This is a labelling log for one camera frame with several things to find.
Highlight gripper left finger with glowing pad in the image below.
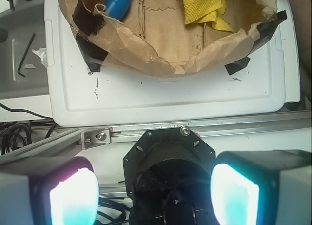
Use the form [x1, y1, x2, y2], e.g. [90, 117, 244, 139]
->
[0, 156, 99, 225]

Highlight crumpled white paper scrap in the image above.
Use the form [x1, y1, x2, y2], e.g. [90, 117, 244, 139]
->
[23, 47, 48, 69]

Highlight grey plastic bin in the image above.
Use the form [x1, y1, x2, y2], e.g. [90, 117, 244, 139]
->
[0, 0, 53, 100]

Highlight black hex key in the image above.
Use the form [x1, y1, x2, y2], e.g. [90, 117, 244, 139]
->
[17, 33, 36, 78]

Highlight brown paper bag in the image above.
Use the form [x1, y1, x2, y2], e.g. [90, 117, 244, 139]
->
[57, 0, 281, 78]

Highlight blue plastic bottle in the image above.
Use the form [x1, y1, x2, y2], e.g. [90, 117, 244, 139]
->
[104, 0, 131, 20]

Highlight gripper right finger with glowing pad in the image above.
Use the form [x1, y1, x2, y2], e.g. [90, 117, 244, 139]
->
[210, 150, 312, 225]

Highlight black floor cables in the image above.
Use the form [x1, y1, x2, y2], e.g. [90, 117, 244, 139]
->
[0, 102, 59, 155]

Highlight yellow microfiber cloth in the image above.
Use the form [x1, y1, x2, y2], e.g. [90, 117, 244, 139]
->
[182, 0, 234, 32]

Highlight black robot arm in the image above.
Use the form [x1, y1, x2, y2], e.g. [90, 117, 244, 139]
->
[0, 128, 312, 225]

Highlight aluminium frame rail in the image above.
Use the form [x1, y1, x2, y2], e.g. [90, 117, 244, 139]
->
[0, 110, 312, 157]

